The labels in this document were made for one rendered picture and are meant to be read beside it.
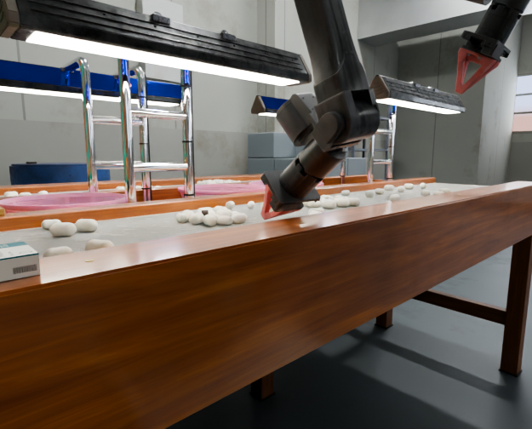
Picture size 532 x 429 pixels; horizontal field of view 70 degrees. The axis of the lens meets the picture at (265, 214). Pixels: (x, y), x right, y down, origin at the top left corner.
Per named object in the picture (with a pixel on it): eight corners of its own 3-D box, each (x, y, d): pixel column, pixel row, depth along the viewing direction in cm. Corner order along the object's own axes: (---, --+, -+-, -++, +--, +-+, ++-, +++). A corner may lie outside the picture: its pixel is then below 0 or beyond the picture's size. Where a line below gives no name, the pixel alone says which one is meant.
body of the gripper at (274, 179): (257, 178, 64) (281, 148, 59) (298, 175, 71) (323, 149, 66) (274, 209, 62) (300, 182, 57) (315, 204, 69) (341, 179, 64)
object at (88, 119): (157, 220, 115) (151, 64, 108) (88, 228, 102) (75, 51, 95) (131, 212, 129) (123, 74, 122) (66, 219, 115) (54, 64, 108)
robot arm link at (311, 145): (335, 156, 55) (357, 153, 59) (310, 120, 57) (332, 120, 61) (307, 184, 59) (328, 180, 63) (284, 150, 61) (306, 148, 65)
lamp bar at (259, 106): (351, 121, 198) (351, 106, 197) (263, 112, 156) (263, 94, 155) (339, 122, 204) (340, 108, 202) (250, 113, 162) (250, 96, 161)
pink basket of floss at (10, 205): (147, 228, 101) (145, 192, 99) (94, 254, 75) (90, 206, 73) (52, 226, 103) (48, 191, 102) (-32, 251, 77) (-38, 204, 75)
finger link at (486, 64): (438, 85, 75) (465, 36, 71) (451, 89, 81) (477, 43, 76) (471, 98, 72) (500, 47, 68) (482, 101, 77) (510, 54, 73)
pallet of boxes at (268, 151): (311, 226, 463) (312, 137, 447) (363, 235, 415) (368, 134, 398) (247, 241, 387) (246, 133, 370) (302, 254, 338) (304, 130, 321)
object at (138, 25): (312, 82, 92) (313, 51, 91) (6, 24, 51) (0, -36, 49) (288, 87, 98) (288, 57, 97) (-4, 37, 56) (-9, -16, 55)
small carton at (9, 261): (41, 274, 33) (38, 252, 33) (-8, 283, 31) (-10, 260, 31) (25, 260, 38) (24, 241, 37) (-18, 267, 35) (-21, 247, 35)
